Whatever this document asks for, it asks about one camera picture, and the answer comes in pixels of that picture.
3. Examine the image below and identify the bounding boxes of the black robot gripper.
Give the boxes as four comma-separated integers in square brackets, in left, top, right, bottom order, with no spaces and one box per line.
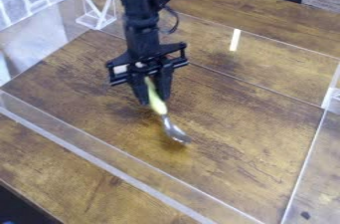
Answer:
[105,20,187,106]

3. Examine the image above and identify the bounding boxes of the green handled metal spoon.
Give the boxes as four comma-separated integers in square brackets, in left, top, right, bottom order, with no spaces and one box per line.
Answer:
[145,77,190,143]

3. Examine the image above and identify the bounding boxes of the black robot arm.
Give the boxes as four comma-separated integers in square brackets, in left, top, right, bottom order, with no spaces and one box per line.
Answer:
[106,0,187,105]

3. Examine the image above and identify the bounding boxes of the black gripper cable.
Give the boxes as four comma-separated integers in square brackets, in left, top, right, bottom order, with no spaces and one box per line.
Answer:
[161,4,179,35]

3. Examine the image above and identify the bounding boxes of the clear acrylic triangle bracket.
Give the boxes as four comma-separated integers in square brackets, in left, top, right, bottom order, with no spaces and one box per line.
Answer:
[75,0,117,30]

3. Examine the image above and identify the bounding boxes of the clear acrylic enclosure wall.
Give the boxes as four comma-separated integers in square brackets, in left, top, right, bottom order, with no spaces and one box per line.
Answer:
[0,3,340,224]

